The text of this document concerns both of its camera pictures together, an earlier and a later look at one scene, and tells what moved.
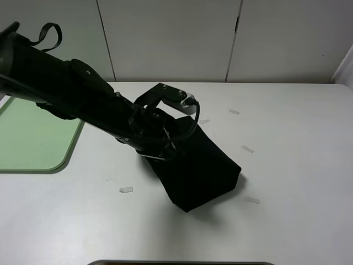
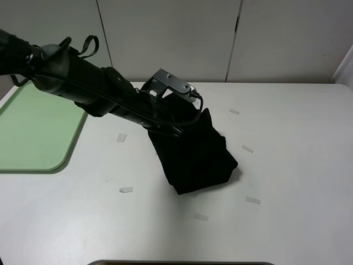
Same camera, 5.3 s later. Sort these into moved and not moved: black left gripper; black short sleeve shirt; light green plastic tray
Moved: black short sleeve shirt; black left gripper
Not moved: light green plastic tray
